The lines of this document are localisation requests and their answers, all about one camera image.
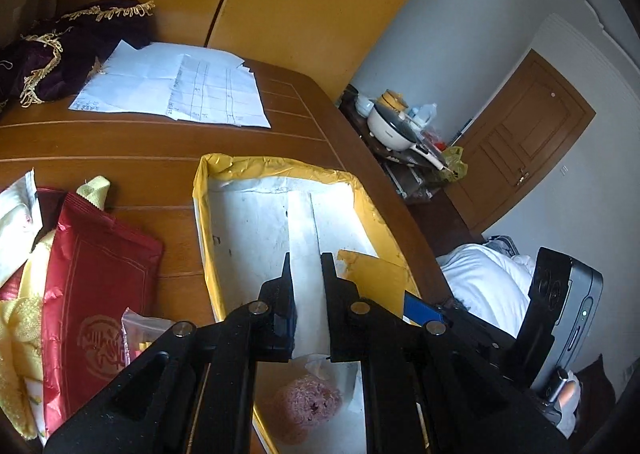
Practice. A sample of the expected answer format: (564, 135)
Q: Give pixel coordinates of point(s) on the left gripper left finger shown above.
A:
(193, 389)

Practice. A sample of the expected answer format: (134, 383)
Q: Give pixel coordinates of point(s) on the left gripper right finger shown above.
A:
(464, 389)

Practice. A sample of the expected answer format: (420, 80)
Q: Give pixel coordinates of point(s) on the pink fuzzy sock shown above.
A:
(302, 406)

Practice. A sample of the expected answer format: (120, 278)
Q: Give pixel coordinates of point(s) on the yellow fuzzy towel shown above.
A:
(21, 313)

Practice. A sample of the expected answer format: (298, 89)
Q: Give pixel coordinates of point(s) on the white packet red text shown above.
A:
(21, 221)

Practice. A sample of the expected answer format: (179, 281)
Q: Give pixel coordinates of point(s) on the white bedding pile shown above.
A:
(490, 284)

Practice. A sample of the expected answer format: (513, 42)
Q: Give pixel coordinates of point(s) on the clear bag coloured sticks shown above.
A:
(139, 332)

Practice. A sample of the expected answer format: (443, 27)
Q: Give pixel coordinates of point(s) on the red foil bag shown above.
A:
(98, 268)

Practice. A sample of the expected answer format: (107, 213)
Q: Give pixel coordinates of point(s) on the brown wooden door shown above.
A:
(516, 141)

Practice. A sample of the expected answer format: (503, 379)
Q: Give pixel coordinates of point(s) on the dark side table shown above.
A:
(436, 216)

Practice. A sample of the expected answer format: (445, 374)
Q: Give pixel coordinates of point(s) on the yellow-edged white tray box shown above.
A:
(257, 214)

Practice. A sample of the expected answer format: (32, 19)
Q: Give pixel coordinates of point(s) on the clear plastic bottle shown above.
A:
(423, 115)

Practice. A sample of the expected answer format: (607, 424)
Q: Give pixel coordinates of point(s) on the white electric cooker pot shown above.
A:
(393, 131)

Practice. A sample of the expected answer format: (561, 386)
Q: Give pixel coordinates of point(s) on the yellow lidded jar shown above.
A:
(393, 100)

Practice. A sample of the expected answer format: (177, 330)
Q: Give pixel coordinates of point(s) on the white paper sheets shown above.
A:
(180, 82)

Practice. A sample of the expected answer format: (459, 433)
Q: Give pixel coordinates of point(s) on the purple gold-fringed cloth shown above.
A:
(56, 58)

